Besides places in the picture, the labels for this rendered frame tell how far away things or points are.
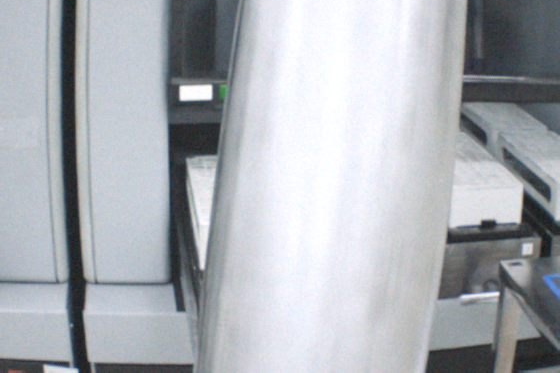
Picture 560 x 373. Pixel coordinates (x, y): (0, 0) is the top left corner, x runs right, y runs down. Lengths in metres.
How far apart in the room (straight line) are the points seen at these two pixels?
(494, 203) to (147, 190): 0.42
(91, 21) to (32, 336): 0.39
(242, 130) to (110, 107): 0.92
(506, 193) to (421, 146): 0.97
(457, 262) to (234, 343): 0.95
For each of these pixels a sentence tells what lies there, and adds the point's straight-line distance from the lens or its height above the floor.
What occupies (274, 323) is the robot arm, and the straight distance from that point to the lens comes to 0.45.
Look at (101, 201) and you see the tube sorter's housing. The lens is 1.42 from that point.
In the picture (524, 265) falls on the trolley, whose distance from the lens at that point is 1.29.
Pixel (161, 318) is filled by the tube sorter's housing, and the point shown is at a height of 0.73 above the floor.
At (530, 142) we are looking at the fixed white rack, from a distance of 1.68.
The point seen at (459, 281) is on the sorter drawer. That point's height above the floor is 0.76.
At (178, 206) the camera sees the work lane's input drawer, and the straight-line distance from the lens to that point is 1.54.
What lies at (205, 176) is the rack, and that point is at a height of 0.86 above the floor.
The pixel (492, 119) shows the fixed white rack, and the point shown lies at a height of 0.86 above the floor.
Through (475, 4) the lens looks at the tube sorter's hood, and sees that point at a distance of 1.42.
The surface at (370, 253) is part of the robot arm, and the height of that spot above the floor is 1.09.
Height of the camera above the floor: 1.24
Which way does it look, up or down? 14 degrees down
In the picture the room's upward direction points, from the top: straight up
